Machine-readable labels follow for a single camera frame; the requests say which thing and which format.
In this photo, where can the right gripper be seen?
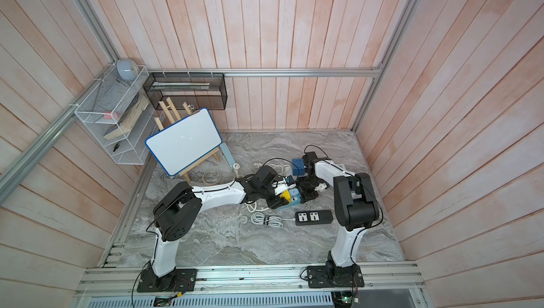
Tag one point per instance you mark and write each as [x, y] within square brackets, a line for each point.
[304, 195]

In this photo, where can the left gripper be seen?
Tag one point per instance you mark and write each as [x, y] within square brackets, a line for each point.
[277, 202]

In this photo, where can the yellow cube socket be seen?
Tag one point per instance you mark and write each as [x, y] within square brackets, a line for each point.
[286, 196]

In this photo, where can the black power strip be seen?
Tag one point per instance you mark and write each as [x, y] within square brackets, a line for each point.
[316, 217]

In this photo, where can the teal power strip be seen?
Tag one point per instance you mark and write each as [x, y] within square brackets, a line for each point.
[296, 199]

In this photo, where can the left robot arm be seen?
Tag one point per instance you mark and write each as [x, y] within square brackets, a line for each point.
[176, 213]

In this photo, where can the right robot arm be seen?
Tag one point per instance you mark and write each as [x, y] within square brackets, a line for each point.
[355, 205]

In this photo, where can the blue cube socket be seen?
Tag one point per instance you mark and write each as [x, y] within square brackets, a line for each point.
[298, 167]

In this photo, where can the black mesh basket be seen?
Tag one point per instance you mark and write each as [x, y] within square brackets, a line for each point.
[201, 90]

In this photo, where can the wooden easel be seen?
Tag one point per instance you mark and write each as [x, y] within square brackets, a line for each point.
[173, 116]

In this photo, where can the wooden block on shelf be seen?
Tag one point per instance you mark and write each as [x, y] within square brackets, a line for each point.
[129, 118]

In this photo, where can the grey round speaker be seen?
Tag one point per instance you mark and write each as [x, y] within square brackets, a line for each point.
[127, 69]

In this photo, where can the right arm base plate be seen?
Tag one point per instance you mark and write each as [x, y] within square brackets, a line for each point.
[331, 276]

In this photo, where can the whiteboard with blue frame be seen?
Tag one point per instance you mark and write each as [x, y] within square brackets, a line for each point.
[183, 143]

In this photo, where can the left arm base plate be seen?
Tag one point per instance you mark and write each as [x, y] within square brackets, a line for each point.
[178, 280]

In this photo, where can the white wire shelf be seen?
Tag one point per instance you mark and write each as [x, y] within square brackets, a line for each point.
[105, 104]

